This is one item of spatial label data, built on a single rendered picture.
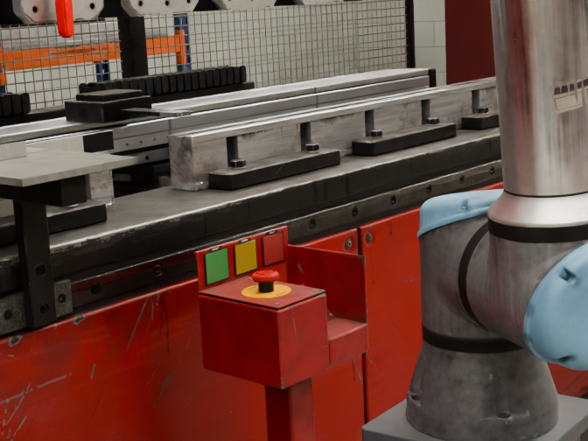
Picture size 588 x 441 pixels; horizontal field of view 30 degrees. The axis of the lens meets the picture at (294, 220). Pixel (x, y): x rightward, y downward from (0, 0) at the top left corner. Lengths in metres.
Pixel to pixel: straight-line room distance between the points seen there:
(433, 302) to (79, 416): 0.72
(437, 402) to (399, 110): 1.32
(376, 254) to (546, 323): 1.21
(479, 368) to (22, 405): 0.73
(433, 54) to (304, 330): 8.15
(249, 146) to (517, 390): 1.02
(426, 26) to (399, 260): 7.56
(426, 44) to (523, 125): 8.77
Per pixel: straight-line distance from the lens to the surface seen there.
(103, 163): 1.42
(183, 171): 1.90
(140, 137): 2.14
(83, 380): 1.62
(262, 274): 1.57
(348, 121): 2.19
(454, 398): 1.07
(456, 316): 1.05
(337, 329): 1.65
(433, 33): 9.63
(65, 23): 1.64
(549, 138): 0.90
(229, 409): 1.85
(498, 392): 1.07
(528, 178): 0.91
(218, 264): 1.63
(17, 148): 1.53
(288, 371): 1.54
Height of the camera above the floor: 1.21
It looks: 12 degrees down
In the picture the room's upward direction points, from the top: 3 degrees counter-clockwise
